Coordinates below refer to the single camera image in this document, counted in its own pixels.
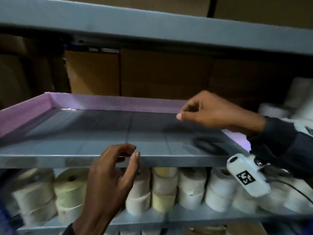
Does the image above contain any person's right hand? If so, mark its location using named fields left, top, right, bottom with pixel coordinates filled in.
left=176, top=90, right=266, bottom=137

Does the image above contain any person's left hand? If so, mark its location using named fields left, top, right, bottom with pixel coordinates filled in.
left=79, top=143, right=141, bottom=219

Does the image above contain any row of white paper rolls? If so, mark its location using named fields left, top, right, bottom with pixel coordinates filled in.
left=11, top=166, right=313, bottom=226

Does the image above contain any stack of white paper rolls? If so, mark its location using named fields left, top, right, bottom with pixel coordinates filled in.
left=258, top=77, right=313, bottom=120

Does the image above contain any slotted pink divider strip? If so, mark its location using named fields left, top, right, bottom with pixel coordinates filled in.
left=0, top=92, right=54, bottom=139

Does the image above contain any person's left forearm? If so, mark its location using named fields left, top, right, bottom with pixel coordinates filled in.
left=72, top=216, right=113, bottom=235

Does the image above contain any brown cardboard box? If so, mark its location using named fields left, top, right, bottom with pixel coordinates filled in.
left=214, top=0, right=313, bottom=30
left=120, top=49, right=213, bottom=100
left=210, top=58, right=294, bottom=105
left=49, top=0, right=212, bottom=18

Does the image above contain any black right wristband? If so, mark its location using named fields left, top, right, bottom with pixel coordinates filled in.
left=247, top=116, right=313, bottom=179

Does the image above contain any white marker tag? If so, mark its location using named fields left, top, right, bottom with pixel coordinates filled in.
left=292, top=118, right=313, bottom=136

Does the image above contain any orange-brown cardboard box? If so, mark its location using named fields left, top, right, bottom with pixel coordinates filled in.
left=65, top=50, right=121, bottom=96

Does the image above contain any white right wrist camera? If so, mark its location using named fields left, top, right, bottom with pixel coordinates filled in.
left=226, top=153, right=272, bottom=197

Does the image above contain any black camera cable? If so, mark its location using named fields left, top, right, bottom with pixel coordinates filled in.
left=265, top=177, right=313, bottom=206

